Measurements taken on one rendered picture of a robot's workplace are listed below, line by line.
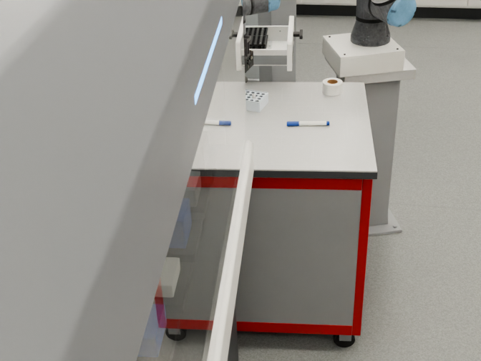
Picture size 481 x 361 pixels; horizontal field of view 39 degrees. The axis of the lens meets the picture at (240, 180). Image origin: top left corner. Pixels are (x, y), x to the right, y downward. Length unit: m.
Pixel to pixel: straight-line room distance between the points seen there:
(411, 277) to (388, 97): 0.72
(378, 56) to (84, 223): 2.18
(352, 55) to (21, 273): 2.23
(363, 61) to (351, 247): 0.75
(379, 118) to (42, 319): 2.42
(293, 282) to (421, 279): 0.72
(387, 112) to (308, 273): 0.83
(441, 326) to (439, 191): 0.91
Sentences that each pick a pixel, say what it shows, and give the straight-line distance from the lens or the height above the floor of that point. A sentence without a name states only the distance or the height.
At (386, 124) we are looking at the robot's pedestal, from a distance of 2.80.
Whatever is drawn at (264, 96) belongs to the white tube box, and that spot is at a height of 0.80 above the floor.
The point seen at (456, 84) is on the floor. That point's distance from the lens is 4.46.
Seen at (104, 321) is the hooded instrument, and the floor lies 1.46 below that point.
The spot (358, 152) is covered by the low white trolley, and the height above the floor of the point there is 0.76.
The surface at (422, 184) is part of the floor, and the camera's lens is 3.40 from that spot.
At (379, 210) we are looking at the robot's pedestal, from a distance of 3.02.
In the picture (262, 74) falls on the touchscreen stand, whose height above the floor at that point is 0.34.
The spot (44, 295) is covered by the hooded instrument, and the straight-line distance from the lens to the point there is 0.43.
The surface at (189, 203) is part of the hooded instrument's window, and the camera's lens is 0.93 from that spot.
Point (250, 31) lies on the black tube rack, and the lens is 2.65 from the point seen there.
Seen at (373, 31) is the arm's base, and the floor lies 0.90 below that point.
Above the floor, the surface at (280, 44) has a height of 0.84.
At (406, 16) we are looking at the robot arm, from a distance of 2.54.
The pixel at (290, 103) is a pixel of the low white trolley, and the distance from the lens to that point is 2.39.
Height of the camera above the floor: 1.81
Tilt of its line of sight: 32 degrees down
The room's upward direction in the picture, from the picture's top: 2 degrees counter-clockwise
